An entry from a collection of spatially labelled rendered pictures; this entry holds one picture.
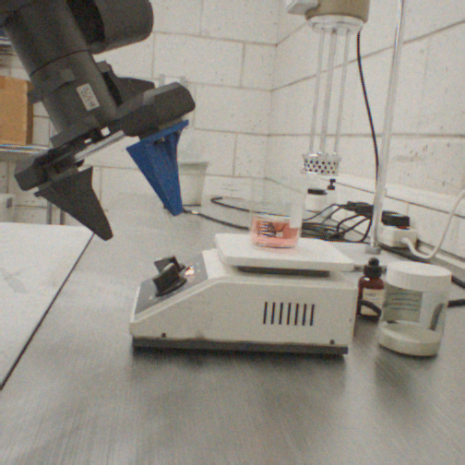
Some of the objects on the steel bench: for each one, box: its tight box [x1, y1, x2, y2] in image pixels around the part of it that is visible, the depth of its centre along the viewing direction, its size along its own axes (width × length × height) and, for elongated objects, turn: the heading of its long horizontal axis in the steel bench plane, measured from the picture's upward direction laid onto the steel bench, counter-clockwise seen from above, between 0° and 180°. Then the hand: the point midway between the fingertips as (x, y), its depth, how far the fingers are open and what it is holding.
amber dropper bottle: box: [355, 256, 385, 320], centre depth 65 cm, size 3×3×7 cm
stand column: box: [364, 0, 408, 255], centre depth 96 cm, size 3×3×70 cm
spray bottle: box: [321, 178, 338, 218], centre depth 156 cm, size 4×4×11 cm
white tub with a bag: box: [177, 126, 209, 206], centre depth 161 cm, size 14×14×21 cm
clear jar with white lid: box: [378, 261, 452, 358], centre depth 56 cm, size 6×6×8 cm
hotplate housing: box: [129, 249, 359, 354], centre depth 57 cm, size 22×13×8 cm, turn 70°
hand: (125, 193), depth 52 cm, fingers open, 9 cm apart
